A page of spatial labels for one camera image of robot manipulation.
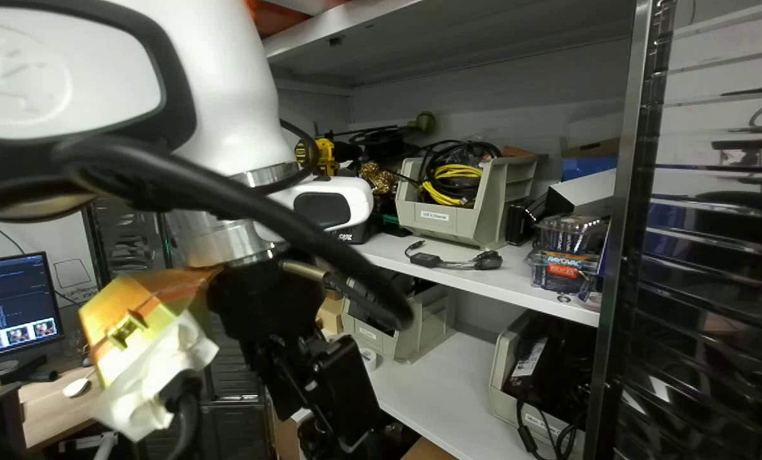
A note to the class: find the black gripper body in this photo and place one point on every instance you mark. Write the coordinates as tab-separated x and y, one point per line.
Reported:
269	311

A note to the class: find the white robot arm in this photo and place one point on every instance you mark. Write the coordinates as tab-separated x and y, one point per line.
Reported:
173	107

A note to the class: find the box of batteries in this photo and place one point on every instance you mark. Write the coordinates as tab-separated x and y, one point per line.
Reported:
570	253

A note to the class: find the gray tilted box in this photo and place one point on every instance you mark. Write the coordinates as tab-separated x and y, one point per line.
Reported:
584	194

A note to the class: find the gray bin on lower shelf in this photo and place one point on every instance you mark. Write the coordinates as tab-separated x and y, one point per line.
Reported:
433	320

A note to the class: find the white lower shelf board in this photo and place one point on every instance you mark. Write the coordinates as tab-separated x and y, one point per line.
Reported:
446	398

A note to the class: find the white shelf board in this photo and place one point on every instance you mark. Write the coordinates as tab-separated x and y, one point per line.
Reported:
446	398
512	282

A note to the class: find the wooden desk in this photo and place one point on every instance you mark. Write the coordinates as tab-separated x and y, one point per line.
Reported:
54	409

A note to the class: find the computer monitor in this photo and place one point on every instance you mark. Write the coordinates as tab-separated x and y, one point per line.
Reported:
29	309

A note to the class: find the gray bin lower right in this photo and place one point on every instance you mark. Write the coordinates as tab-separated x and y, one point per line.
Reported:
540	383

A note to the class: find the black metal rack right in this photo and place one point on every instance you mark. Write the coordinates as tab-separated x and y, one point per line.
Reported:
680	348

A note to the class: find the yellow and white wrist camera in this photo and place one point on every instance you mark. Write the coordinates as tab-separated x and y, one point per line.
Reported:
141	332

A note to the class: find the gray bin with yellow cables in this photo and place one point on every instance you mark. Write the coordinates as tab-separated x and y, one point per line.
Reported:
461	193

